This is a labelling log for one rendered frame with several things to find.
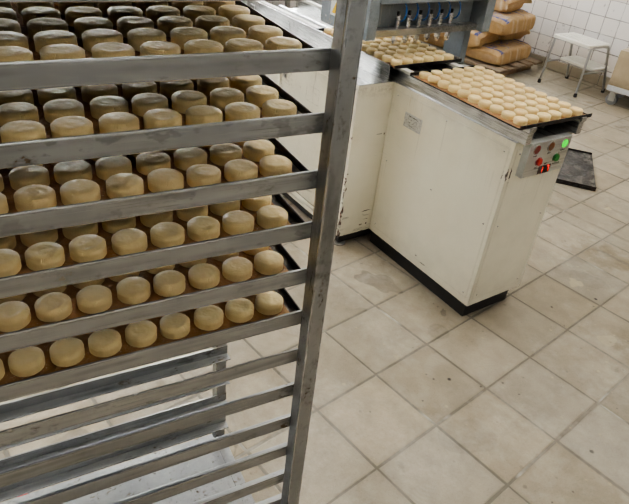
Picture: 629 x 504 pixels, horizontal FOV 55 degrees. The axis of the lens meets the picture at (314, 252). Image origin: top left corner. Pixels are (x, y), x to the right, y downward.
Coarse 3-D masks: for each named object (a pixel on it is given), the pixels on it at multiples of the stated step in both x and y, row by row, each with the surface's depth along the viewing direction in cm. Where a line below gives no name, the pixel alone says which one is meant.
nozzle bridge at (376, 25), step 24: (336, 0) 253; (384, 0) 238; (408, 0) 245; (432, 0) 252; (456, 0) 259; (480, 0) 274; (384, 24) 255; (432, 24) 268; (456, 24) 273; (480, 24) 277; (456, 48) 293
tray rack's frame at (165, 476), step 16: (176, 448) 178; (224, 448) 179; (128, 464) 172; (192, 464) 174; (208, 464) 174; (80, 480) 166; (144, 480) 168; (160, 480) 169; (176, 480) 169; (224, 480) 170; (240, 480) 171; (32, 496) 161; (96, 496) 163; (112, 496) 163; (128, 496) 164; (176, 496) 165; (192, 496) 165; (208, 496) 166
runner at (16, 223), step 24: (168, 192) 81; (192, 192) 83; (216, 192) 84; (240, 192) 86; (264, 192) 88; (0, 216) 72; (24, 216) 74; (48, 216) 75; (72, 216) 76; (96, 216) 78; (120, 216) 80
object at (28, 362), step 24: (192, 312) 106; (216, 312) 104; (240, 312) 104; (264, 312) 107; (288, 312) 109; (96, 336) 96; (120, 336) 97; (144, 336) 97; (168, 336) 99; (192, 336) 101; (0, 360) 90; (24, 360) 90; (48, 360) 93; (72, 360) 92; (96, 360) 94; (0, 384) 89
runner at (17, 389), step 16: (272, 320) 103; (288, 320) 105; (208, 336) 98; (224, 336) 100; (240, 336) 102; (144, 352) 94; (160, 352) 96; (176, 352) 97; (80, 368) 90; (96, 368) 91; (112, 368) 93; (128, 368) 94; (16, 384) 86; (32, 384) 87; (48, 384) 89; (64, 384) 90; (0, 400) 86
